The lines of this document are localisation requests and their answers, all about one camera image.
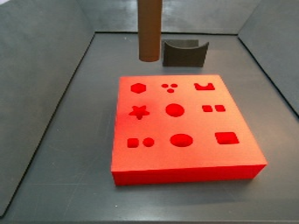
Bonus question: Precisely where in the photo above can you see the brown oval peg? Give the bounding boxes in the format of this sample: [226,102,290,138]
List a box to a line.
[138,0,163,62]

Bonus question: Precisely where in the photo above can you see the red foam shape board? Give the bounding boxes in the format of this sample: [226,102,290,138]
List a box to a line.
[111,74,268,186]

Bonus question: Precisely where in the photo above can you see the dark curved foam block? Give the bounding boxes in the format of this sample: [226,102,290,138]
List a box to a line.
[163,39,210,67]

